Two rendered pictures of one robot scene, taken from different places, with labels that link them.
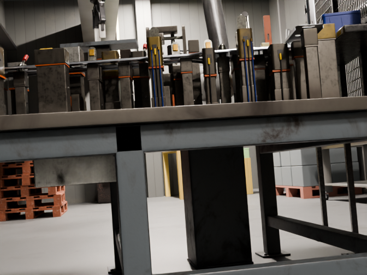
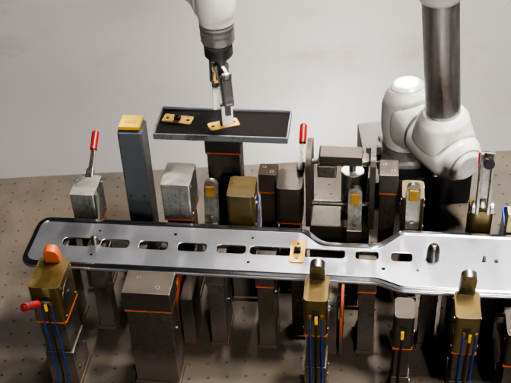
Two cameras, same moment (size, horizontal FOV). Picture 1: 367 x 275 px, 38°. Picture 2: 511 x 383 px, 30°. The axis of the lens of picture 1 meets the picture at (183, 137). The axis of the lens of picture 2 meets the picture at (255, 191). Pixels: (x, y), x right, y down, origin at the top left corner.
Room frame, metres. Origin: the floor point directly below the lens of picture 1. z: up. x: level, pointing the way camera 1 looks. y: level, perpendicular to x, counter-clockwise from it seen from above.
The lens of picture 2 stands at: (0.45, -0.02, 2.62)
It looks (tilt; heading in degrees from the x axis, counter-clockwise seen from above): 38 degrees down; 8
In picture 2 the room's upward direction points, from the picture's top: 3 degrees counter-clockwise
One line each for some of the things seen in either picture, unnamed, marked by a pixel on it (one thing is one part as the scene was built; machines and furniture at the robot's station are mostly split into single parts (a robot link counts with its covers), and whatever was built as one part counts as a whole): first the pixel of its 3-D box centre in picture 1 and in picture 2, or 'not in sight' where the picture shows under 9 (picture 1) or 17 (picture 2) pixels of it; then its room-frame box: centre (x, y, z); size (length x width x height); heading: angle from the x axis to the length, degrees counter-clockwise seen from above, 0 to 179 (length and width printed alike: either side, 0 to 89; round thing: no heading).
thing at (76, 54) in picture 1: (76, 94); (185, 229); (2.44, 0.48, 0.90); 0.13 x 0.08 x 0.41; 0
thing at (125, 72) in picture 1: (127, 97); (268, 294); (2.26, 0.23, 0.84); 0.12 x 0.05 x 0.29; 0
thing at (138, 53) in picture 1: (141, 94); (291, 230); (2.48, 0.18, 0.89); 0.12 x 0.07 x 0.38; 0
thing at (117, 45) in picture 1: (100, 46); (223, 124); (2.60, 0.38, 1.16); 0.37 x 0.14 x 0.02; 90
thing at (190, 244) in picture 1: (214, 202); not in sight; (2.98, -0.15, 0.33); 0.31 x 0.31 x 0.66; 9
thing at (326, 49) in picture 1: (326, 70); not in sight; (2.13, -0.59, 0.88); 0.08 x 0.08 x 0.36; 0
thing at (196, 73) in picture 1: (196, 85); (385, 228); (2.48, -0.08, 0.91); 0.07 x 0.05 x 0.42; 0
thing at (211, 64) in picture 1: (211, 85); (401, 354); (2.08, -0.12, 0.84); 0.10 x 0.05 x 0.29; 0
